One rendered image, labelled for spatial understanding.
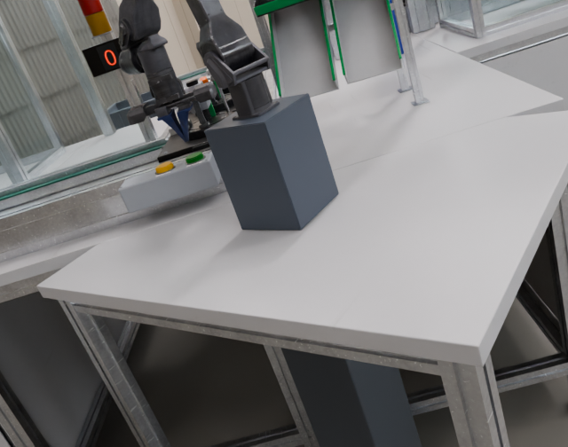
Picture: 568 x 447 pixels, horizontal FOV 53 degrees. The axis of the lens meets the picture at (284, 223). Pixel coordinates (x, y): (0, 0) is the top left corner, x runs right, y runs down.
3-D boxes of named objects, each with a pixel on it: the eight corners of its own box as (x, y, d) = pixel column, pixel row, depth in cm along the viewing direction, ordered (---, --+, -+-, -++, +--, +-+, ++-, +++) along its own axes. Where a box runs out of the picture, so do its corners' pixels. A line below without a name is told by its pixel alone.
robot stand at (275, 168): (301, 231, 99) (264, 121, 91) (241, 230, 107) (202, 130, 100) (339, 193, 108) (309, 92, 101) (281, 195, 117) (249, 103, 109)
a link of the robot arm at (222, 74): (272, 70, 98) (261, 33, 95) (234, 89, 93) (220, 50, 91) (249, 74, 103) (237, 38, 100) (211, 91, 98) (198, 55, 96)
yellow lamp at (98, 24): (109, 31, 142) (100, 11, 140) (90, 37, 143) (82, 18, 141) (114, 29, 147) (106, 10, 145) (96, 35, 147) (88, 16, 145)
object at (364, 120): (565, 112, 117) (564, 98, 116) (-83, 312, 132) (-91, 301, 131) (410, 39, 246) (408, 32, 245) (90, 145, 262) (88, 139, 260)
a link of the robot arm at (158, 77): (200, 58, 113) (203, 53, 119) (113, 87, 115) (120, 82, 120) (215, 98, 116) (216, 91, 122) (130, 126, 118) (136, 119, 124)
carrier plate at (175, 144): (256, 134, 132) (254, 125, 131) (160, 165, 134) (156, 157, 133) (258, 111, 154) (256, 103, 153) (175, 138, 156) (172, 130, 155)
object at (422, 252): (483, 367, 61) (478, 346, 60) (42, 297, 117) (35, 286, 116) (595, 121, 108) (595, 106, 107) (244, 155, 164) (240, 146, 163)
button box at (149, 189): (219, 185, 123) (209, 159, 120) (129, 214, 125) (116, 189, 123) (221, 175, 129) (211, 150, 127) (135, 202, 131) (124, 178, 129)
